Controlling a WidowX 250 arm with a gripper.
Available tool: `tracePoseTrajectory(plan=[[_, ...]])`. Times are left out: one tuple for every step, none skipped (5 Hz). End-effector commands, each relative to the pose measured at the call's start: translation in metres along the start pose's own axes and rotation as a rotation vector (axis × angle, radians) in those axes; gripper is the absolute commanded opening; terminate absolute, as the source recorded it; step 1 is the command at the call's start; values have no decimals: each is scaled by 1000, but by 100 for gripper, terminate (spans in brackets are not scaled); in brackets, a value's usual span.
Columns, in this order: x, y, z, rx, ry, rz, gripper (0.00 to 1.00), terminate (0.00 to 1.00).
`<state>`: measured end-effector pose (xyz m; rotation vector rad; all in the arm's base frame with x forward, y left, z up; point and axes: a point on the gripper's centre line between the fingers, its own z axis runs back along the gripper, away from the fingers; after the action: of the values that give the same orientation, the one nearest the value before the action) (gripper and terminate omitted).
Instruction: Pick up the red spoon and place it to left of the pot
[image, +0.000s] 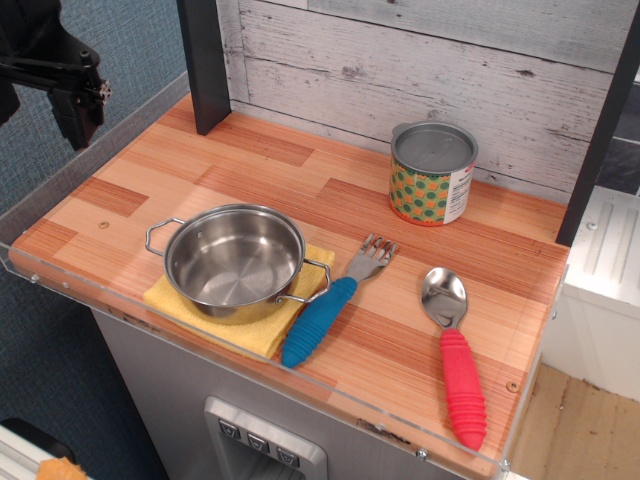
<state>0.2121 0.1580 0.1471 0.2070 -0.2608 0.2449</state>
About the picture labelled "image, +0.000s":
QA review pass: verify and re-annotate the grey toy kitchen cabinet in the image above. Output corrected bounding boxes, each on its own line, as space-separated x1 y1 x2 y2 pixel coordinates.
94 308 510 479

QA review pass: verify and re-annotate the clear acrylic guard rail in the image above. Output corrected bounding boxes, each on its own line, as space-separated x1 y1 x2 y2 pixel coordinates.
1 82 568 479

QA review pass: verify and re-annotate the black left vertical post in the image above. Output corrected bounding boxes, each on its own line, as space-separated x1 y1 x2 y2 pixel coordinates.
177 0 232 135

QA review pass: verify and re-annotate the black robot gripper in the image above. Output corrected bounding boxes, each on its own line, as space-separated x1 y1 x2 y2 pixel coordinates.
1 1 111 151

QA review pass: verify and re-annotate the yellow cloth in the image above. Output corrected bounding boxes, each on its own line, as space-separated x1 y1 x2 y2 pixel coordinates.
143 276 304 359

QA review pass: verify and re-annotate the silver dispenser button panel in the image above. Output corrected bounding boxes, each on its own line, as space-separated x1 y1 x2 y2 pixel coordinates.
204 396 329 479

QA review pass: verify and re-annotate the stainless steel pot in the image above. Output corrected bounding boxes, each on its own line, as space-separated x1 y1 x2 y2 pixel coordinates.
145 204 332 324

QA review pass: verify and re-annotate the black vertical post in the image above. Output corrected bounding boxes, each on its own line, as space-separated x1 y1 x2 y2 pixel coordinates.
555 7 639 247
177 0 232 135

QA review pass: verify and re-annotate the black right vertical post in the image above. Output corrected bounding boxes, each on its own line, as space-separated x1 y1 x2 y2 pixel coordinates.
555 7 639 247

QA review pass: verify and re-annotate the white side cabinet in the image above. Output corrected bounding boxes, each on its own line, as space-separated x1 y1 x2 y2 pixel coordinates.
541 187 639 400

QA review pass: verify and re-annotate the patterned tin can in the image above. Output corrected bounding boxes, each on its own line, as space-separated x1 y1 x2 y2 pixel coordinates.
389 121 478 227

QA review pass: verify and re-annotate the orange object at corner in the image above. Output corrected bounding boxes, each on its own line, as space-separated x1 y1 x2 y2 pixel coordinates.
35 457 88 480

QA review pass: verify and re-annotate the blue handled metal fork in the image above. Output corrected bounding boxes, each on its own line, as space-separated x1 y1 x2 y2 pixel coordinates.
281 234 397 368

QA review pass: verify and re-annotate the black base at corner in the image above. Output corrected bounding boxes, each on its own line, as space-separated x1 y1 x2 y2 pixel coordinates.
1 425 76 480

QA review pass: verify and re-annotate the red handled metal spoon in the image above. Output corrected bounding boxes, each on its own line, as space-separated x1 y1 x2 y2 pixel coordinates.
421 267 487 451

